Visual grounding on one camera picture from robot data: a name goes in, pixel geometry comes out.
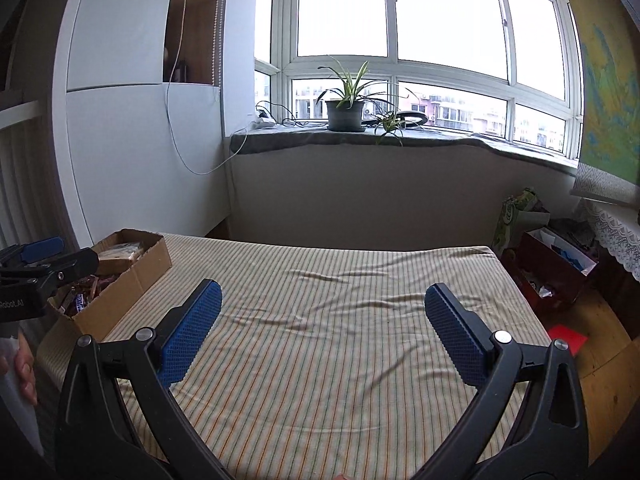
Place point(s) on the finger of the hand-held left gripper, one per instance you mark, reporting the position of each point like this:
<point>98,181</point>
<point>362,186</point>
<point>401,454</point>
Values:
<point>42,250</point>
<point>70,265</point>

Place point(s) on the red paper sheet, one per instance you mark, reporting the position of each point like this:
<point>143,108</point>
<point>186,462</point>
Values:
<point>567,340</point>

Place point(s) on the white slatted panel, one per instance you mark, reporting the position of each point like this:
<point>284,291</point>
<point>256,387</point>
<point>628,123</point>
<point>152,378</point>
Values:
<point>25,185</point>

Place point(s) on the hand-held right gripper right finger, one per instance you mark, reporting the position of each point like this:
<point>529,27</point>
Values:
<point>457,335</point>

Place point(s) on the wall map poster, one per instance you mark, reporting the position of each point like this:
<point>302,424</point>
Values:
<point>610,85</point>

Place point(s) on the brown cardboard box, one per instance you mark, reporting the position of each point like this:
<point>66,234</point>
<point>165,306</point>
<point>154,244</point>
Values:
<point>130,290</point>

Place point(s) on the green paper bag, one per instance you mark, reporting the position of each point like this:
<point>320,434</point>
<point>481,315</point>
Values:
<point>510,220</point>

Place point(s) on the small trailing plant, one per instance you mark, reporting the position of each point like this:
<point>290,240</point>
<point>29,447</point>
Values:
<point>390,122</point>

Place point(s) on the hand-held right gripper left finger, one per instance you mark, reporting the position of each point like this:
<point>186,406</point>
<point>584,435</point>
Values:
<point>192,330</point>

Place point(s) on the spider plant in grey pot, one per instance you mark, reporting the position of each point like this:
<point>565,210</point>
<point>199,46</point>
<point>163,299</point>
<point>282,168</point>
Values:
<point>344,115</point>

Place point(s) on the white cabinet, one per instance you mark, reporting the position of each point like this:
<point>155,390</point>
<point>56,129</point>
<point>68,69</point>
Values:
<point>140,160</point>

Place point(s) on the grey windowsill cloth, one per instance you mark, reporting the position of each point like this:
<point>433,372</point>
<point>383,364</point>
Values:
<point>300,140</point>

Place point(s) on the person's left hand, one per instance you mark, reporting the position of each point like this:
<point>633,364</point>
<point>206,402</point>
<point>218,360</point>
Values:
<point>25,375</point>

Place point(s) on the wooden shelf niche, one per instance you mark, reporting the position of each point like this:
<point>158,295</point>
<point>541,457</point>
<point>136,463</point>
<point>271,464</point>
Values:
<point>192,35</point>

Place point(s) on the dark red box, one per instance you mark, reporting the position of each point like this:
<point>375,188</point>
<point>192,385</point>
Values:
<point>550,280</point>

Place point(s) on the striped table cloth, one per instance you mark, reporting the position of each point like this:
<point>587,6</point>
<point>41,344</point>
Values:
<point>325,360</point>

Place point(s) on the white framed window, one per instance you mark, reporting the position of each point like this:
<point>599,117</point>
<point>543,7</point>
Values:
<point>440,10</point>

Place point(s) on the white lace cloth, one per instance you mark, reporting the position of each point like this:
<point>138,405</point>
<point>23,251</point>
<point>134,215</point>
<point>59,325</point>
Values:
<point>615,235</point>

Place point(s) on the white power strip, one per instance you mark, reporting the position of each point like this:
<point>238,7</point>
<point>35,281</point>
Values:
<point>262,122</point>

